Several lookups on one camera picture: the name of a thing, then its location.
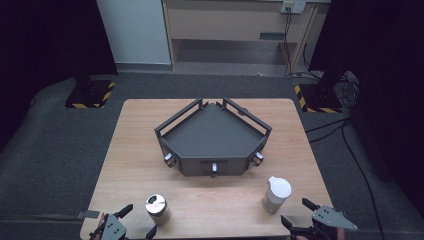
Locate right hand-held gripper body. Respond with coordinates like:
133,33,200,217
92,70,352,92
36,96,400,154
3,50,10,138
290,204,358,240

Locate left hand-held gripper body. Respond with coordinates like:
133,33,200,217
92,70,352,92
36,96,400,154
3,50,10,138
100,214,148,240

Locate glass jar with silver lid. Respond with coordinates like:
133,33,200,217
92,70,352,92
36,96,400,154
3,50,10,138
145,193,172,227

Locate white jar with white lid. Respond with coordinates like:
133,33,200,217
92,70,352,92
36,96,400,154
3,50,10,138
261,175,293,214

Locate dark grey corner shelf rack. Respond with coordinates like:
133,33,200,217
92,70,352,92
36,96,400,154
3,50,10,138
153,97,273,178

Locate grey tape strip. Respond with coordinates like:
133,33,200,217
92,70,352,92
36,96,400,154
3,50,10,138
75,209,101,220

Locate black stand with striped base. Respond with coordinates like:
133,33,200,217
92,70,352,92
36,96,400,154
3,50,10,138
293,68,345,114
64,71,117,110

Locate black curtain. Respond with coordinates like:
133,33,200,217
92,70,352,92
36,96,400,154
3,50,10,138
0,0,118,153
309,0,424,209

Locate white cabinet panel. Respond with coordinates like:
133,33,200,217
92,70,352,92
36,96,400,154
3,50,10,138
96,0,173,66

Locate left hand-held gripper cable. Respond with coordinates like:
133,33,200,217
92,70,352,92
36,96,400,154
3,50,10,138
88,216,108,240

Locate black floor cables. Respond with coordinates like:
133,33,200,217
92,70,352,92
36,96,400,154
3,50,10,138
304,116,388,240

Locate tangled black cable bundle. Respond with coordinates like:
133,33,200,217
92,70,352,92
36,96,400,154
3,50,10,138
334,70,362,112

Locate black cables from outlet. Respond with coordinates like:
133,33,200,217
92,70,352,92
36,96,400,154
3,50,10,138
282,7,295,77

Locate white wall power outlet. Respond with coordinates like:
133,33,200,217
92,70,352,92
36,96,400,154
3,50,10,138
280,0,307,15

